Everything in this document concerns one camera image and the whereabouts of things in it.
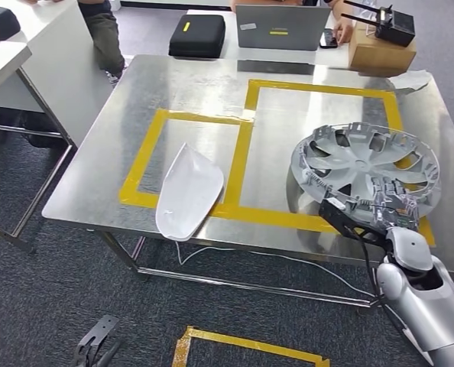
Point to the yellow bench tape square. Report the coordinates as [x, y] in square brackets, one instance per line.
[147, 152]
[319, 88]

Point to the steel workbench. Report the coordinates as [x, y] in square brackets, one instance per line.
[196, 91]

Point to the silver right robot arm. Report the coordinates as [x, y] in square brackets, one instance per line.
[429, 304]

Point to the cardboard box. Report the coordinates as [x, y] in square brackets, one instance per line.
[380, 58]

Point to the worn yellow floor tape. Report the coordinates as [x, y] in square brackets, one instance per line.
[250, 343]

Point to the black radio with antennas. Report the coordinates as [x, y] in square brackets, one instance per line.
[399, 28]

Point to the person's forearm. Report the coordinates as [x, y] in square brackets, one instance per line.
[340, 10]

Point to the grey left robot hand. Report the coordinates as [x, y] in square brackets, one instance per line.
[107, 354]

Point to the crumpled clear film scrap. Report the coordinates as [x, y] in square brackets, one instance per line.
[412, 81]

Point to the silver plastic wheel cover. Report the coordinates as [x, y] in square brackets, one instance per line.
[357, 162]

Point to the person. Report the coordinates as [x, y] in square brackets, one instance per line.
[104, 40]

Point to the black phone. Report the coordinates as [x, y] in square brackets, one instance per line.
[328, 39]

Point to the white plastic shell part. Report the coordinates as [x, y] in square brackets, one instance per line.
[189, 197]

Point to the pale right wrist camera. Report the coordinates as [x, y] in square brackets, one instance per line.
[337, 204]

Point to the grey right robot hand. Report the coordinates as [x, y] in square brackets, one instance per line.
[395, 207]

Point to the white desk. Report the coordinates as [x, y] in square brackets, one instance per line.
[58, 76]
[1, 66]
[326, 58]

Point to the black right camera bracket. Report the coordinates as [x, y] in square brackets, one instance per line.
[337, 220]

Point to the grey laptop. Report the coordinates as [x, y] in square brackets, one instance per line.
[280, 25]

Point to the person's hand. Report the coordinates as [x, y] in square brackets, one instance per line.
[343, 33]

